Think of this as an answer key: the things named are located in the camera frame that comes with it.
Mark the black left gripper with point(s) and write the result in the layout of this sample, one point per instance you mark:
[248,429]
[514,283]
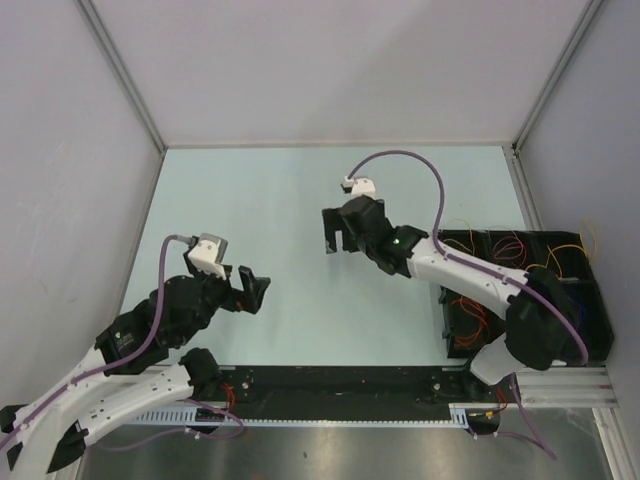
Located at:
[234,296]

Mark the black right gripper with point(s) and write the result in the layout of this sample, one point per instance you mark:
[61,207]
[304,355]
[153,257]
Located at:
[334,221]

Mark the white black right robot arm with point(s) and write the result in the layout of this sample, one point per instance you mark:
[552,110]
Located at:
[537,313]

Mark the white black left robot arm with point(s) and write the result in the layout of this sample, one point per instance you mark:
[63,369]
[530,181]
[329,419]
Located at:
[110,385]

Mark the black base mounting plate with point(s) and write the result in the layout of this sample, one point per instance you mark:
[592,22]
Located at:
[351,394]

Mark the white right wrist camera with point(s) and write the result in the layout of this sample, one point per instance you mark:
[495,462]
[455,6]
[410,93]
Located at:
[359,186]

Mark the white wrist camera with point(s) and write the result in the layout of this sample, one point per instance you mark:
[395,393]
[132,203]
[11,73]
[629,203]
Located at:
[207,255]
[359,186]

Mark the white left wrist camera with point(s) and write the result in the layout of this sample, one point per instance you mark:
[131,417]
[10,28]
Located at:
[207,255]

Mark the aluminium frame rail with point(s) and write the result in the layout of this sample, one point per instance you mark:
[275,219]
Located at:
[118,67]

